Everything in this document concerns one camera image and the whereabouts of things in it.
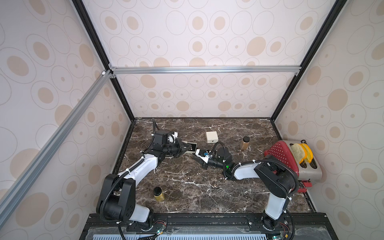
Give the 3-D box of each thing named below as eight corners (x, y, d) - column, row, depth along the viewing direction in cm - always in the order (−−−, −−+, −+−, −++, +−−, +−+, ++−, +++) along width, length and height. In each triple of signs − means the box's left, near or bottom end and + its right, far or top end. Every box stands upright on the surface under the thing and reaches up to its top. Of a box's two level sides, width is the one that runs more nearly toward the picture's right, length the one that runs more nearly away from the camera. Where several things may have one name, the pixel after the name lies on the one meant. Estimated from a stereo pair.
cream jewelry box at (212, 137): (206, 143, 107) (206, 140, 104) (206, 133, 112) (206, 131, 110) (217, 143, 107) (218, 140, 104) (216, 133, 112) (217, 131, 110)
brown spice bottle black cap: (240, 150, 103) (244, 142, 95) (239, 145, 106) (242, 136, 98) (246, 150, 103) (251, 142, 95) (245, 145, 106) (249, 136, 98)
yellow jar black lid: (156, 201, 82) (152, 196, 75) (157, 192, 85) (154, 186, 78) (164, 201, 82) (161, 196, 75) (165, 192, 85) (162, 186, 78)
